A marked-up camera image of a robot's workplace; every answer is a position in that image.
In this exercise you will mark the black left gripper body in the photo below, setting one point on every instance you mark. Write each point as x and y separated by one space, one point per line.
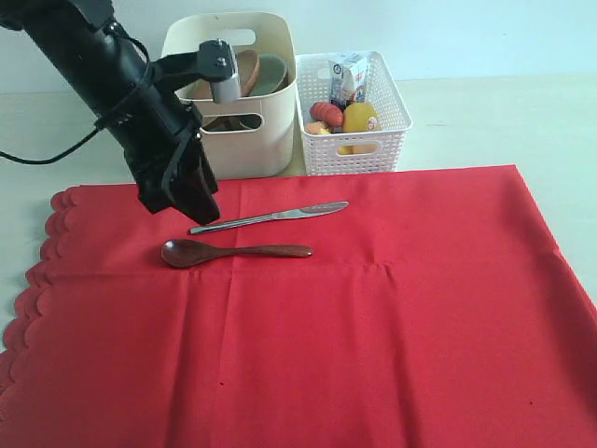
156 131

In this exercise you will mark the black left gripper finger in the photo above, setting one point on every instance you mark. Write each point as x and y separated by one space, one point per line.
156 183
191 193

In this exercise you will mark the dark wooden spoon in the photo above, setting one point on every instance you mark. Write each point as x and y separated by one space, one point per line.
185 253

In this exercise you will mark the stainless steel cup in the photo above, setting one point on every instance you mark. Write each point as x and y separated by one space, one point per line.
250 121

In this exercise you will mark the brown wooden plate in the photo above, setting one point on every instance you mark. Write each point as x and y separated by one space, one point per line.
248 68

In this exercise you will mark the white ceramic bowl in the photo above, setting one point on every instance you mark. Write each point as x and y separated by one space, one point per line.
273 75

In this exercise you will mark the silver table knife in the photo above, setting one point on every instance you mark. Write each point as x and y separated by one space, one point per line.
297 213

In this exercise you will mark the fried chicken nugget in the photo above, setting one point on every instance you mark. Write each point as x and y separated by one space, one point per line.
316 128

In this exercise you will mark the red sausage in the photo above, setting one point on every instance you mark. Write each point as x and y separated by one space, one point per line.
328 113

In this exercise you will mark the yellow cheese wedge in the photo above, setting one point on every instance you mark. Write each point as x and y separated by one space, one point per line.
342 150

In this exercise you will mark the yellow lemon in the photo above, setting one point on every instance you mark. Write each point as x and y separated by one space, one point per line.
361 117

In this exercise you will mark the small milk carton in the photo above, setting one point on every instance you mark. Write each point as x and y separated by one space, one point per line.
348 79

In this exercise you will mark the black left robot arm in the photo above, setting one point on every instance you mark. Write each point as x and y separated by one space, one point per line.
85 42

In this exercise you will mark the large cream plastic bin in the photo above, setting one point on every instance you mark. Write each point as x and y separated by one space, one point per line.
243 154

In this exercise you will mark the white woven plastic basket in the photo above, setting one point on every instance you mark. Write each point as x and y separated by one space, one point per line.
377 151

